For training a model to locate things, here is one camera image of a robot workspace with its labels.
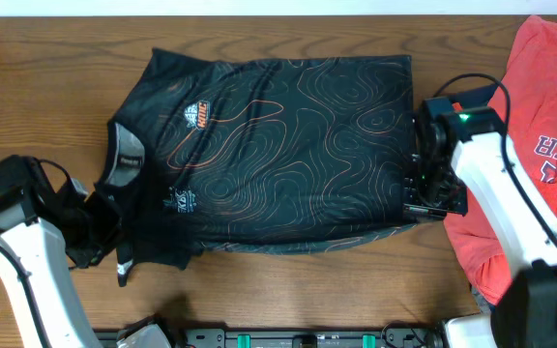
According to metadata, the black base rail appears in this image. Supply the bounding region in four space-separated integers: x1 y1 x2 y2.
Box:
94 317 448 348

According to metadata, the navy blue garment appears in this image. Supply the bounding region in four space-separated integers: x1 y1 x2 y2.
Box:
449 84 498 109

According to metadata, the red t-shirt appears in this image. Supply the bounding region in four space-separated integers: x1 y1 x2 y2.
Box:
444 15 557 305

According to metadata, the black orange-patterned jersey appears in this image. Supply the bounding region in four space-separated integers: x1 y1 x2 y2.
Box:
96 49 415 285

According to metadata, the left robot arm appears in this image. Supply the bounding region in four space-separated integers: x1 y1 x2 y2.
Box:
0 186 119 347

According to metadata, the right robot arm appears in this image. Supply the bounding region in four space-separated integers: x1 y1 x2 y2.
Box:
403 97 557 347

